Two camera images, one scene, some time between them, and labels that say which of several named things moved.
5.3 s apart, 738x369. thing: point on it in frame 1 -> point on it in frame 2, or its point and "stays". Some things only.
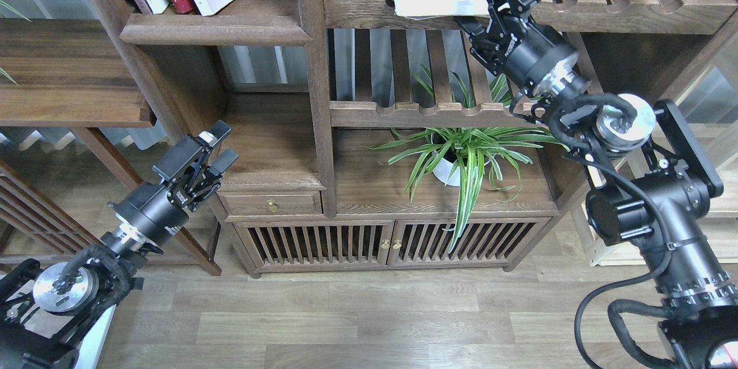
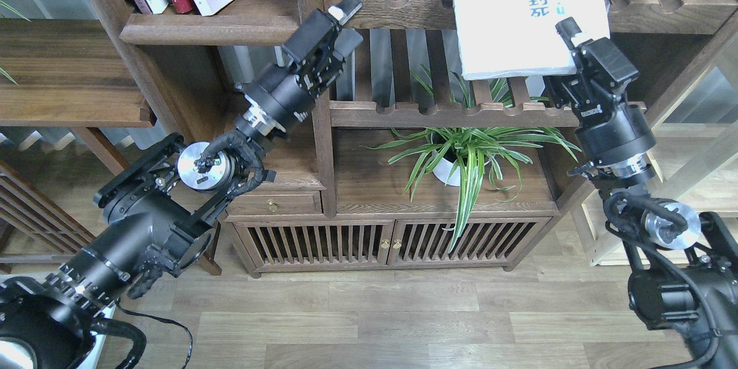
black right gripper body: [517, 44] -> [617, 135]
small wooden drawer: [272, 203] stays
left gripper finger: [223, 162] -> [347, 39]
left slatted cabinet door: [319, 244] stays
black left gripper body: [155, 214] -> [279, 96]
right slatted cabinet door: [481, 241] stays
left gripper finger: [189, 149] -> [318, 25]
